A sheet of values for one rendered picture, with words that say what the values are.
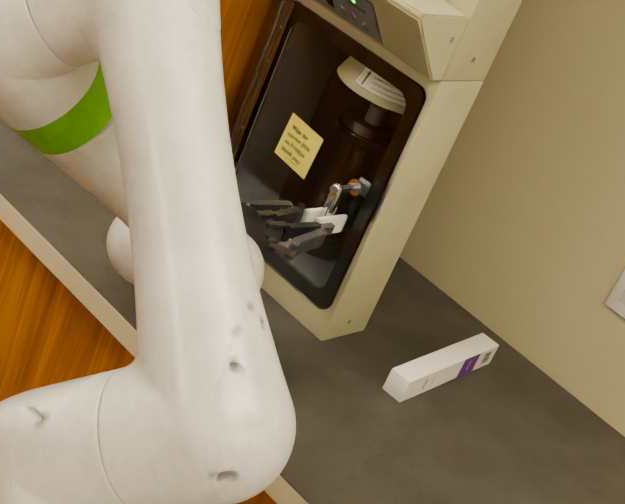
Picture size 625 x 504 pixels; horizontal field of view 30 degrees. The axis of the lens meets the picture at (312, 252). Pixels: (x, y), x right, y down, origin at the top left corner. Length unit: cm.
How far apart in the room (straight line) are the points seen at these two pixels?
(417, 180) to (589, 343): 49
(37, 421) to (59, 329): 94
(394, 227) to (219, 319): 92
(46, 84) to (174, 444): 39
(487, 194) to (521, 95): 19
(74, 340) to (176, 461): 98
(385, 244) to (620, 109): 48
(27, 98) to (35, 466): 36
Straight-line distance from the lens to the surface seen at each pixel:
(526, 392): 203
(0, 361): 208
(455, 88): 173
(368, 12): 168
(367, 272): 185
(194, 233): 96
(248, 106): 192
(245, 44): 195
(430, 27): 161
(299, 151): 185
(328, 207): 175
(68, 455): 98
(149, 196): 98
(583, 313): 210
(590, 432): 203
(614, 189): 205
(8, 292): 203
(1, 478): 102
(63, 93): 115
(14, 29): 110
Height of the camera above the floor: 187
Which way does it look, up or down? 26 degrees down
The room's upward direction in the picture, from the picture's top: 24 degrees clockwise
